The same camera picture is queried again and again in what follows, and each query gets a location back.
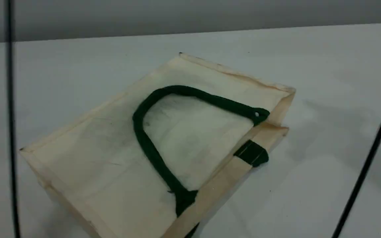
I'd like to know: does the dark green rope handle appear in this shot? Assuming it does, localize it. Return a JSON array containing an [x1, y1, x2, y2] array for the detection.
[[132, 85, 270, 217], [184, 139, 270, 238]]

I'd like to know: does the thin black cable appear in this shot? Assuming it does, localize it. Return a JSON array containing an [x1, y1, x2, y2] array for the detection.
[[5, 0, 21, 238], [332, 71, 381, 238]]

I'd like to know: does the white canvas handbag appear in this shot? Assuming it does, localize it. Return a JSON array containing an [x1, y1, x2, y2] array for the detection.
[[19, 52, 297, 238]]

